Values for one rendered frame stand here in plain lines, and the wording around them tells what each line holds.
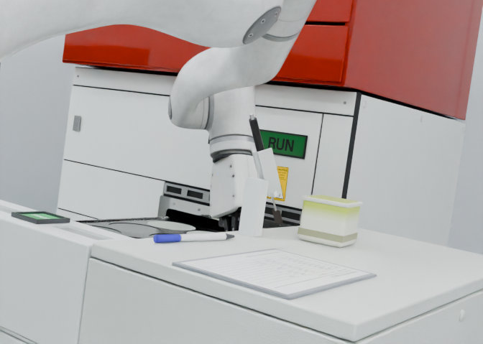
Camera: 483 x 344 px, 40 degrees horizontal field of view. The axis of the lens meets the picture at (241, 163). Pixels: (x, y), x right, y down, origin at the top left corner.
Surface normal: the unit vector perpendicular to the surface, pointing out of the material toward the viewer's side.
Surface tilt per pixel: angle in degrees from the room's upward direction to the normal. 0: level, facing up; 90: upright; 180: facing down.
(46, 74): 90
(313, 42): 90
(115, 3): 121
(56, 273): 90
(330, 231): 90
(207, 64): 71
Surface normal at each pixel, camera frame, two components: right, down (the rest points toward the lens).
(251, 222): -0.57, -0.04
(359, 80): 0.80, 0.15
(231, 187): -0.81, -0.14
